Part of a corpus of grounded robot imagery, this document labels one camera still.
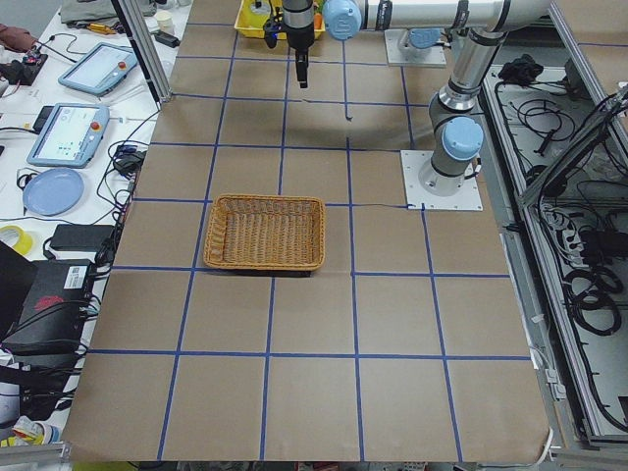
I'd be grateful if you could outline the black power adapter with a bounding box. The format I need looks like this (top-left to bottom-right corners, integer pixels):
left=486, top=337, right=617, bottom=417
left=48, top=224, right=114, bottom=252

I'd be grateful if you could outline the aluminium frame post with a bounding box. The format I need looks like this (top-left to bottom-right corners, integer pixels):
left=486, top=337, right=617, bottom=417
left=112, top=0, right=172, bottom=104

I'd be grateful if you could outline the lower teach pendant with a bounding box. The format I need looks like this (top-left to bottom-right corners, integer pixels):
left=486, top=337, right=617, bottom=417
left=26, top=103, right=110, bottom=169

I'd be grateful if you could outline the blue plate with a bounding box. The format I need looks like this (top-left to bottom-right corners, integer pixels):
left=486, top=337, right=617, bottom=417
left=23, top=168, right=84, bottom=216

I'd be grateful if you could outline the teach pendant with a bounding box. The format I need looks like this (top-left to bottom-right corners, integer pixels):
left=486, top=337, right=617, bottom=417
left=26, top=103, right=110, bottom=169
left=58, top=42, right=138, bottom=97

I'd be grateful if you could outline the black computer box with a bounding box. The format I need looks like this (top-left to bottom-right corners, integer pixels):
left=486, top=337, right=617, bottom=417
left=1, top=243, right=95, bottom=356

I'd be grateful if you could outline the brown wicker basket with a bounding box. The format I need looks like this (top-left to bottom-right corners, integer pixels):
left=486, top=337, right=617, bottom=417
left=203, top=194, right=326, bottom=272

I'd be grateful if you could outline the upper teach pendant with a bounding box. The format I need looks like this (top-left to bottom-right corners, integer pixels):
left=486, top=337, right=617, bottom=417
left=58, top=42, right=138, bottom=97

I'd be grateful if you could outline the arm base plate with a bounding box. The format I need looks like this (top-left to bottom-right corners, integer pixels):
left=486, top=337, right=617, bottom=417
left=385, top=28, right=446, bottom=69
left=400, top=150, right=483, bottom=211

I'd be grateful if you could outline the yellow tape roll on desk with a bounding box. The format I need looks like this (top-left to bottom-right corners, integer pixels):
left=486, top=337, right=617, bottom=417
left=0, top=225, right=33, bottom=256

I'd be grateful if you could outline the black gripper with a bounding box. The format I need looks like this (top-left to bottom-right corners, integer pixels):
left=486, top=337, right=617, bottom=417
left=283, top=0, right=314, bottom=88

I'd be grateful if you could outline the yellow plastic basket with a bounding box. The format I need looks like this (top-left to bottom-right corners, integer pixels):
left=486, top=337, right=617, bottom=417
left=234, top=0, right=328, bottom=40

